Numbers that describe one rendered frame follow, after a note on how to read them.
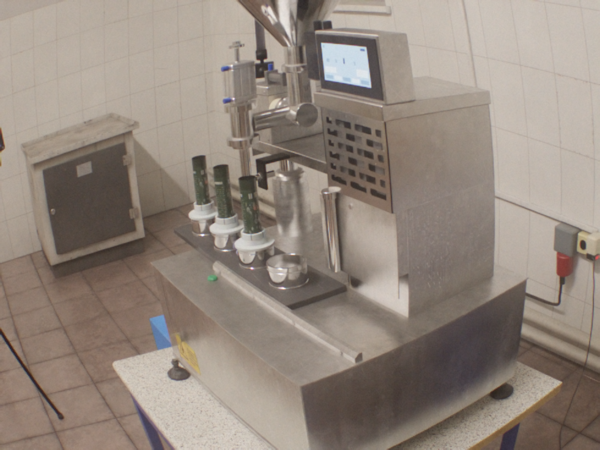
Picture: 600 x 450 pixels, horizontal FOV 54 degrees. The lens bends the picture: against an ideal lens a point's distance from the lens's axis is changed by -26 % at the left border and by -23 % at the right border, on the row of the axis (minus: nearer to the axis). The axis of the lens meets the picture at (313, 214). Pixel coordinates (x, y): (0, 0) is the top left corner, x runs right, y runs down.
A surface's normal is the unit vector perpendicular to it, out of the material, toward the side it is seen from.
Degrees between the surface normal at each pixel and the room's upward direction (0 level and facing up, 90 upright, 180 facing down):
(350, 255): 90
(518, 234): 90
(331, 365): 0
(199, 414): 0
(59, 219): 90
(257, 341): 0
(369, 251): 90
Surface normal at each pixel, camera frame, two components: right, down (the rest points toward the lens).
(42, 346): -0.09, -0.94
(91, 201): 0.53, 0.25
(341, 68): -0.84, 0.25
